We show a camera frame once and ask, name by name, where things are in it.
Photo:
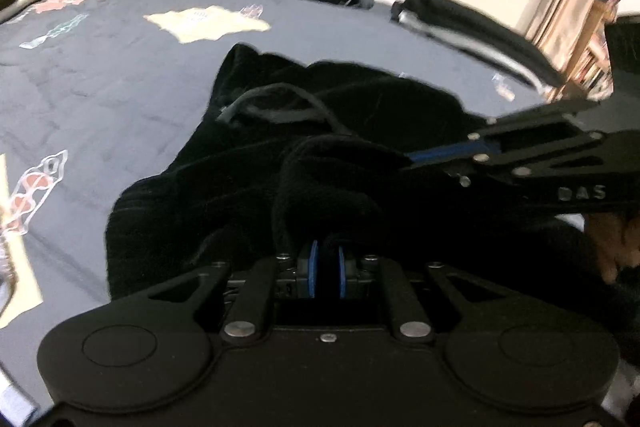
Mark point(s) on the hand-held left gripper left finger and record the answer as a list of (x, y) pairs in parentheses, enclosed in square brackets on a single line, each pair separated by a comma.
[(311, 272)]

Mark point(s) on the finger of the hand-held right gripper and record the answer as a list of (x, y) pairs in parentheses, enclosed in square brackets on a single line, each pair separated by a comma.
[(540, 127), (460, 154)]

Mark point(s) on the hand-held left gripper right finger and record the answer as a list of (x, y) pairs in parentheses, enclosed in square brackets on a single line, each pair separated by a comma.
[(345, 272)]

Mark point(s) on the black and grey clothes stack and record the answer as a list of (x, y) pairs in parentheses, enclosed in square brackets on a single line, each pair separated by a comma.
[(465, 32)]

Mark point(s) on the person's right hand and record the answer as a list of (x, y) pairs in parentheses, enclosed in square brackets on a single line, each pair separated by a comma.
[(615, 247)]

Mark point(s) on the wooden bookshelf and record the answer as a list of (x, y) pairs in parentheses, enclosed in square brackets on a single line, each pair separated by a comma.
[(595, 72)]

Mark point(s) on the grey printed quilt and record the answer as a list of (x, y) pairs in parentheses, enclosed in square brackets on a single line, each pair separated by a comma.
[(125, 72)]

